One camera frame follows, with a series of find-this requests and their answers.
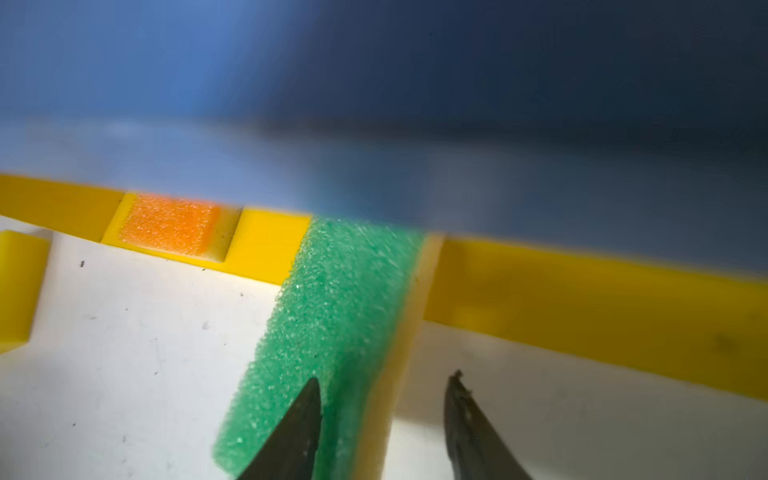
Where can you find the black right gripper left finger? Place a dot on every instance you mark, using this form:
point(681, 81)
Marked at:
point(289, 451)

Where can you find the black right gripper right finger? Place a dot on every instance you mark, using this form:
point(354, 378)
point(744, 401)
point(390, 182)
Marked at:
point(474, 448)

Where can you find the green scrub sponge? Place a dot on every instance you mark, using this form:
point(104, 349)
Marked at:
point(346, 316)

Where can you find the orange scrub sponge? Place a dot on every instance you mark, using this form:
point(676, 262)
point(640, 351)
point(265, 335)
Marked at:
point(181, 228)

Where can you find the yellow shelf with coloured boards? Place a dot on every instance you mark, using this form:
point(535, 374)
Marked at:
point(602, 165)

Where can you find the small yellow square sponge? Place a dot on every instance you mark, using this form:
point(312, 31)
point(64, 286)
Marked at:
point(24, 259)

